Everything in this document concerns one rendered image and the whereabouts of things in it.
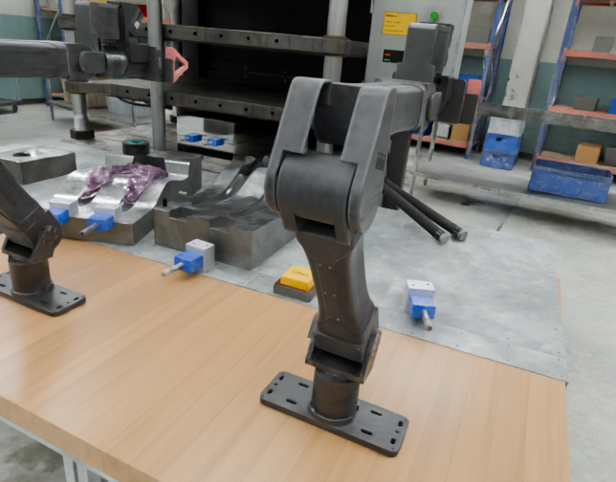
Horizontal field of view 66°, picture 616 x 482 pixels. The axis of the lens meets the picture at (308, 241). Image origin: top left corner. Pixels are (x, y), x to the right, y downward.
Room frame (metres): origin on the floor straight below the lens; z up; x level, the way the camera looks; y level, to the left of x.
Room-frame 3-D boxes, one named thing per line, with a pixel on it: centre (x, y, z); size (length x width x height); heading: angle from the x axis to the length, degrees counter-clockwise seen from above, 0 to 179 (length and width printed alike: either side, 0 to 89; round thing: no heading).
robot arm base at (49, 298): (0.76, 0.50, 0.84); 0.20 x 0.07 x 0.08; 67
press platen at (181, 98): (2.25, 0.36, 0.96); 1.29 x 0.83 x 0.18; 68
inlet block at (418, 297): (0.78, -0.22, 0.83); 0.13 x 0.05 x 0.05; 0
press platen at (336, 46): (2.25, 0.36, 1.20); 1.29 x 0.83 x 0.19; 68
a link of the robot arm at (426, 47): (0.69, -0.12, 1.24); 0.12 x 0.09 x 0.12; 157
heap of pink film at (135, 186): (1.26, 0.50, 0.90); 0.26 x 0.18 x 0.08; 176
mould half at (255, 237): (1.21, 0.15, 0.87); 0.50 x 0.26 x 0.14; 158
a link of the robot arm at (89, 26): (0.92, 0.43, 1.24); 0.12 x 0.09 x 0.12; 157
